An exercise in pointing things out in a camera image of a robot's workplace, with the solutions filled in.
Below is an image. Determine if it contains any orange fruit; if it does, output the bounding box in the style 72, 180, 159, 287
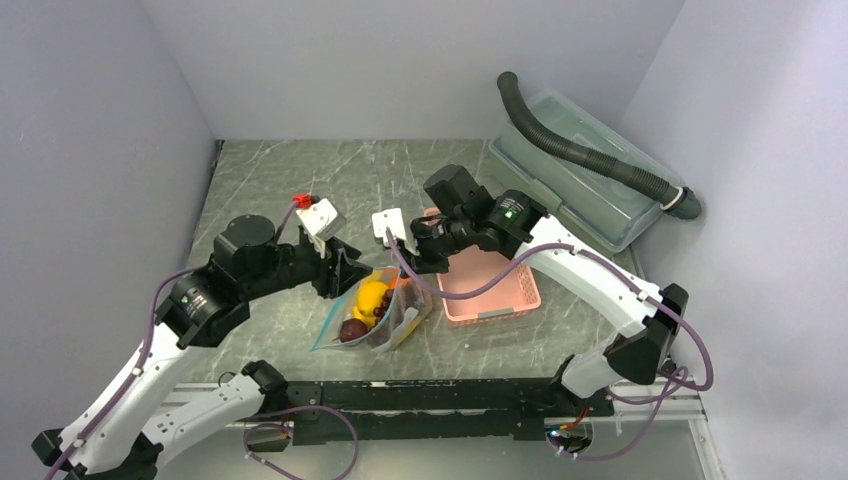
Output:
388, 275, 415, 291

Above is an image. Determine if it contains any dark red round fruit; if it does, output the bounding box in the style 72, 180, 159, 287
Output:
338, 318, 370, 343

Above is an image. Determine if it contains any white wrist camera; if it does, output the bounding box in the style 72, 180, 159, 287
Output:
293, 194, 347, 259
371, 207, 419, 256

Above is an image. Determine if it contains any clear zip top bag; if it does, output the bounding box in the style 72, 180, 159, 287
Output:
312, 267, 433, 352

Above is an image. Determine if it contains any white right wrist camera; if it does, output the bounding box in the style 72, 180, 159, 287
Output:
371, 207, 419, 256

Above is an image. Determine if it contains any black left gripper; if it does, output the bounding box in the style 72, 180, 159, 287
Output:
243, 231, 374, 299

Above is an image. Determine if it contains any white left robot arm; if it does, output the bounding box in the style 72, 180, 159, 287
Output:
32, 215, 371, 479

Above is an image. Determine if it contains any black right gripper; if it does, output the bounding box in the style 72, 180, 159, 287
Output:
397, 212, 474, 276

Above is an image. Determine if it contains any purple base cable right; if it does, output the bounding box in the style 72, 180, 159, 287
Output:
547, 365, 692, 464

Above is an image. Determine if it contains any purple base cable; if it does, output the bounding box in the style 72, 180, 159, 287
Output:
547, 365, 692, 464
242, 397, 363, 480

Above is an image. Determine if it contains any dark corrugated hose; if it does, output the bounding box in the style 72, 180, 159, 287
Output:
496, 71, 704, 223

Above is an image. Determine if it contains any pink perforated plastic basket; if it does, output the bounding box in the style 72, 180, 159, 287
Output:
436, 246, 542, 327

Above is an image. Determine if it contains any yellow mango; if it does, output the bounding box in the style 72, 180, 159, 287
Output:
394, 307, 428, 338

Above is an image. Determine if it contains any yellow bell pepper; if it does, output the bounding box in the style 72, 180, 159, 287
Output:
352, 280, 389, 329

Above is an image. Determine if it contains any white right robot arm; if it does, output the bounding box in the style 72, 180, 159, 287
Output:
402, 164, 688, 415

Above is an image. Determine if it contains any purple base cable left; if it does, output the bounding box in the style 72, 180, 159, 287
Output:
242, 397, 363, 480

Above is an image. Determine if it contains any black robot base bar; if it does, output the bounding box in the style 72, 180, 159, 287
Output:
249, 378, 614, 446

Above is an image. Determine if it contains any green lidded storage box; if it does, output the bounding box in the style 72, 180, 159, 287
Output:
489, 90, 682, 256

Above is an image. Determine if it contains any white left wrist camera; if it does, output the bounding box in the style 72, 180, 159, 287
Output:
293, 194, 347, 259

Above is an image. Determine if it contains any dark purple grape bunch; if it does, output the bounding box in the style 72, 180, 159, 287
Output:
372, 289, 394, 321

